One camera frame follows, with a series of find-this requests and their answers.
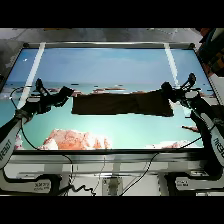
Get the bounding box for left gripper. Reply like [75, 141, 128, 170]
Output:
[53, 85, 76, 108]

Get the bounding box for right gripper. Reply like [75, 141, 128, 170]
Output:
[160, 81, 178, 104]

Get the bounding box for brown garment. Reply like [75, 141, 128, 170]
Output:
[71, 89, 175, 118]

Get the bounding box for heap of clothes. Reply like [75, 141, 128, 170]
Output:
[195, 27, 224, 78]

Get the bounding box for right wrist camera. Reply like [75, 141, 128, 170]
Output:
[179, 72, 197, 92]

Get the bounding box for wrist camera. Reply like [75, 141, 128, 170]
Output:
[34, 77, 51, 98]
[179, 72, 197, 92]

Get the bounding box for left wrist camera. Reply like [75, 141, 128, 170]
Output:
[34, 77, 51, 98]

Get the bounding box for black cable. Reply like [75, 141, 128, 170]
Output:
[9, 85, 98, 197]
[117, 135, 204, 197]

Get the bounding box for silver frame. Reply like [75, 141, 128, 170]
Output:
[0, 41, 224, 197]

